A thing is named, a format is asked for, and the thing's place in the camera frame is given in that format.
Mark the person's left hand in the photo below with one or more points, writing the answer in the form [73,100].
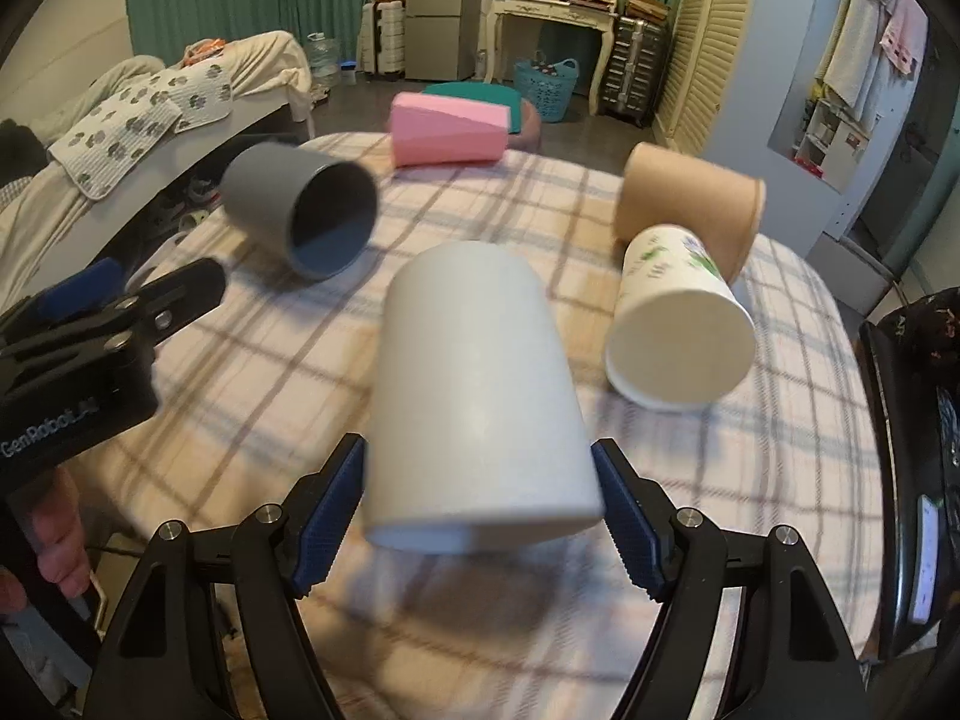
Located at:
[50,511]

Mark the black drawer storage tower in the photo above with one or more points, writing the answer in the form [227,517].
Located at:
[633,76]

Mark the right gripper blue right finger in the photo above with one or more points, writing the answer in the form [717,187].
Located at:
[791,656]

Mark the dark grey plastic cup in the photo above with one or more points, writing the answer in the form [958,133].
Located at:
[312,210]

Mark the mauve round stool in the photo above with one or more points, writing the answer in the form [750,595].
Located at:
[525,130]

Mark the large water bottle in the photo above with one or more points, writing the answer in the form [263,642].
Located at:
[323,59]

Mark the brown kraft paper cup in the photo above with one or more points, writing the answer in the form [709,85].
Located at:
[723,208]

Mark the pink hanging towel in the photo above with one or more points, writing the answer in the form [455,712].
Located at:
[904,38]

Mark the louvered wardrobe door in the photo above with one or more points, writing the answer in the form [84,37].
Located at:
[698,92]

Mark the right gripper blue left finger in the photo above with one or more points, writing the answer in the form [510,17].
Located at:
[163,656]

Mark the plaid checked tablecloth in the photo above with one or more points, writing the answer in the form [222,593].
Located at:
[258,393]

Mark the blue plastic laundry basket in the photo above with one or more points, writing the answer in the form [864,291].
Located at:
[548,87]

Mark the white hanging towel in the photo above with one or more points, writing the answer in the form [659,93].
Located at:
[850,60]

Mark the small grey refrigerator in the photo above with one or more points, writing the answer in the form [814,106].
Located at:
[441,39]

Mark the bed with beige bedding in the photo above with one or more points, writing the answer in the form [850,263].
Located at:
[40,207]

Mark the white printed paper cup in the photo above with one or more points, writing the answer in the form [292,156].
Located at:
[679,339]

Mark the white suitcase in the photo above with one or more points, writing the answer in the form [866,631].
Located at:
[381,38]

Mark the white dressing table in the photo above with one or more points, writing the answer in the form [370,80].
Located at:
[602,19]

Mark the leaf patterned white blanket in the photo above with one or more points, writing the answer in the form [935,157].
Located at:
[99,151]

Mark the green seat cushion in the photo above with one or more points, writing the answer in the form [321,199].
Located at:
[476,91]

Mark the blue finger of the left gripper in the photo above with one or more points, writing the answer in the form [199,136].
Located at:
[88,289]
[168,304]

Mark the smartphone with lit screen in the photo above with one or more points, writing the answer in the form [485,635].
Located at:
[926,561]

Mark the light grey plastic cup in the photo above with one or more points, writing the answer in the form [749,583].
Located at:
[477,442]

